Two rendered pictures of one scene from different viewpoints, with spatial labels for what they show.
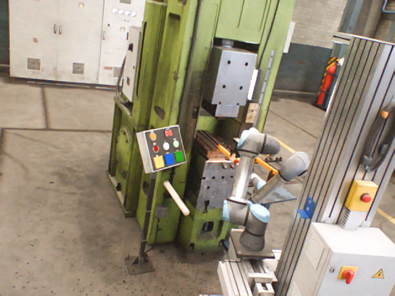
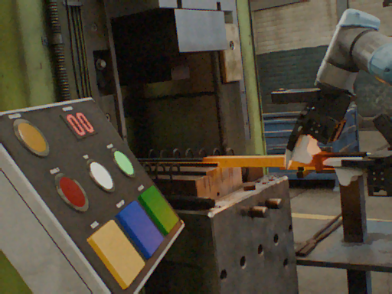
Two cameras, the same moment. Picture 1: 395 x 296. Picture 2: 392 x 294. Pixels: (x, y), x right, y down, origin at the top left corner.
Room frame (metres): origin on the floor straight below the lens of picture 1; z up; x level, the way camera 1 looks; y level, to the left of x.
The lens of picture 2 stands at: (1.65, 0.40, 1.22)
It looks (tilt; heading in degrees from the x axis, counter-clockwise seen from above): 8 degrees down; 335
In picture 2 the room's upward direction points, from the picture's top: 7 degrees counter-clockwise
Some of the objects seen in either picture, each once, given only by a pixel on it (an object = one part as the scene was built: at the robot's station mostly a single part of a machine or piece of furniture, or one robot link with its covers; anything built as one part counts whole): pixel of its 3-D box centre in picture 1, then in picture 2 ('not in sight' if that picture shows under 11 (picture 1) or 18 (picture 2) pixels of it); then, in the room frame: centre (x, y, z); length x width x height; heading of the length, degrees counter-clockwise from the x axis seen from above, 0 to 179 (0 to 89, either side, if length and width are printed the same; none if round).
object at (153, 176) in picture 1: (149, 207); not in sight; (2.44, 0.27, 0.54); 0.04 x 0.04 x 1.08; 28
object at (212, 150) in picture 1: (207, 142); (155, 178); (2.96, -0.09, 0.96); 0.42 x 0.20 x 0.09; 28
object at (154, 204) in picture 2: (178, 156); (156, 210); (2.44, 0.11, 1.01); 0.07 x 0.05 x 0.07; 143
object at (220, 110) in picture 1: (215, 102); (137, 42); (2.96, -0.09, 1.32); 0.42 x 0.20 x 0.10; 28
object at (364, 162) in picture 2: not in sight; (364, 161); (2.46, -0.35, 1.00); 0.09 x 0.05 x 0.02; 31
